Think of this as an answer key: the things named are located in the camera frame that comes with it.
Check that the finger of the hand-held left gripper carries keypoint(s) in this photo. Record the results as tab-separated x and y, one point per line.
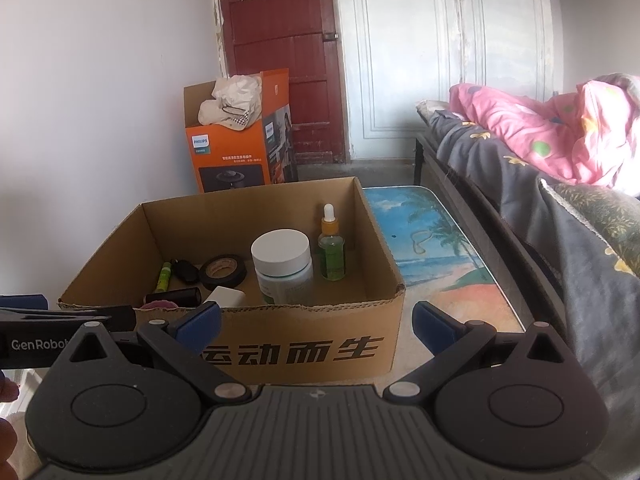
25	301

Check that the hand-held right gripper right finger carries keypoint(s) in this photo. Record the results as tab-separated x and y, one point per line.
435	325

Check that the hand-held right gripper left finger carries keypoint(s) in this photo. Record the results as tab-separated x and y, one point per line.
200	322

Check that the white lidded jar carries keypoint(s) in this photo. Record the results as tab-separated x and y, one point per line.
280	255

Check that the brown cardboard box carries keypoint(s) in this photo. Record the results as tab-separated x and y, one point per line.
310	330

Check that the green dropper bottle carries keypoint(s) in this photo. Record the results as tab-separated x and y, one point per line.
332	257

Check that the person's left hand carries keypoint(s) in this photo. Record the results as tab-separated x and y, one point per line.
7	392

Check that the black cylinder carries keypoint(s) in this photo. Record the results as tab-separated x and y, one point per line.
182	296

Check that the white rectangular block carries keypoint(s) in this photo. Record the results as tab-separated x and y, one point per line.
225	296

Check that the small pink object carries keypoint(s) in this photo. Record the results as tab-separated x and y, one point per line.
160	305

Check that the black key fob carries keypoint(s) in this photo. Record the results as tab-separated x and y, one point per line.
187	271

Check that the green tube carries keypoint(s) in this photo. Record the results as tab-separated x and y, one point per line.
162	277

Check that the black tape roll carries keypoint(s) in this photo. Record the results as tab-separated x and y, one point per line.
235	275

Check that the beach print floor mat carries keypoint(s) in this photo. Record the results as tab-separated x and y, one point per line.
440	240

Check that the orange appliance box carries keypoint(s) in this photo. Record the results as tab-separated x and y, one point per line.
225	155

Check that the olive patterned pillow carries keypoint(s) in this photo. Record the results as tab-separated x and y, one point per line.
600	215

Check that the pink floral quilt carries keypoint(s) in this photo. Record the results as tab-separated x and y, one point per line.
550	130

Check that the beige crumpled cloth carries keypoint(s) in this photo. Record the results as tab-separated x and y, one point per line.
235	95

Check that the white panelled door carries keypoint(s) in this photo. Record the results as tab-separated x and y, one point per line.
425	60

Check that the metal door latch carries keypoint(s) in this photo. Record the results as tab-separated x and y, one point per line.
330	36

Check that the dark red wooden door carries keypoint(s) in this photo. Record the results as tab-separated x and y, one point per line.
285	20

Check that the dark bed frame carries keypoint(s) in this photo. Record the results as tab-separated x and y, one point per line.
500	240

